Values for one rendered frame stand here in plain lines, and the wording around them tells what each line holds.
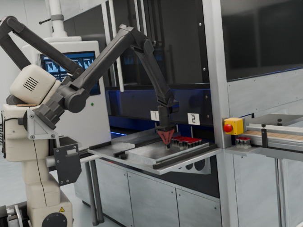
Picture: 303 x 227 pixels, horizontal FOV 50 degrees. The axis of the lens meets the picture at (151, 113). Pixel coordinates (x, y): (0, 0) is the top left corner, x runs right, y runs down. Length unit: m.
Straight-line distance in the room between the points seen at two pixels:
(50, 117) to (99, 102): 1.18
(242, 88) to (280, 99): 0.36
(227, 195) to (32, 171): 0.95
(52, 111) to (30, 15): 5.93
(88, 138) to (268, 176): 1.21
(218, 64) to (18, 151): 0.97
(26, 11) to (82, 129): 5.01
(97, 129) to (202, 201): 0.93
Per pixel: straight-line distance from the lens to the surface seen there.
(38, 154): 1.42
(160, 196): 2.21
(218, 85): 1.62
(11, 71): 6.85
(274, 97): 2.00
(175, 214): 2.15
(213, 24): 1.62
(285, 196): 1.75
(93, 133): 2.36
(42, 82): 1.37
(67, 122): 2.26
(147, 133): 2.16
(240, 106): 1.75
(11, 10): 7.03
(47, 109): 1.23
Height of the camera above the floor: 1.33
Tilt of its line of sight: 8 degrees down
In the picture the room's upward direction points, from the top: 7 degrees counter-clockwise
